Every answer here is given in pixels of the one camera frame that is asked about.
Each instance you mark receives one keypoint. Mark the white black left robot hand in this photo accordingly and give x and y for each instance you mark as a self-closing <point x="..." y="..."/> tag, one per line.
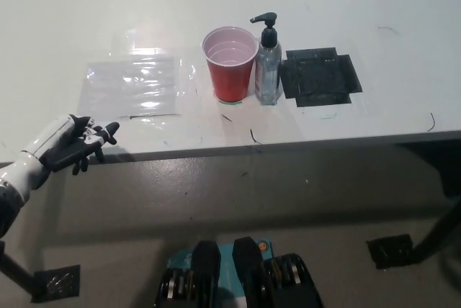
<point x="59" y="142"/>

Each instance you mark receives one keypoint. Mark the clear hand soap pump bottle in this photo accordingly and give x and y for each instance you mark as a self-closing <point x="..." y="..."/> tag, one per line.
<point x="268" y="67"/>

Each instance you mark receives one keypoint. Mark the robot body black teal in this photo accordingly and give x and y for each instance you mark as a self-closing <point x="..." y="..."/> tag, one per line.
<point x="245" y="275"/>

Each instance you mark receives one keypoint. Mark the clear plastic sheet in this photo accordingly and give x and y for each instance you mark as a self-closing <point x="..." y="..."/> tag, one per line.
<point x="133" y="85"/>

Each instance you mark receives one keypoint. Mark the black table leg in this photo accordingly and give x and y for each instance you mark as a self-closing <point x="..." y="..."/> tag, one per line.
<point x="14" y="268"/>
<point x="439" y="229"/>

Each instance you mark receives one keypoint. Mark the black floor tape patch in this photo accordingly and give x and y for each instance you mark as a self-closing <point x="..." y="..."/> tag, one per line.
<point x="390" y="252"/>
<point x="57" y="283"/>

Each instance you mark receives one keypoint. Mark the red plastic cup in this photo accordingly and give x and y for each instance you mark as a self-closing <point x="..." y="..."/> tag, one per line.
<point x="230" y="74"/>

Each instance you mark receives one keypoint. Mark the black tape patch on table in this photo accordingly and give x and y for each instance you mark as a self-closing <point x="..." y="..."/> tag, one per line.
<point x="318" y="77"/>

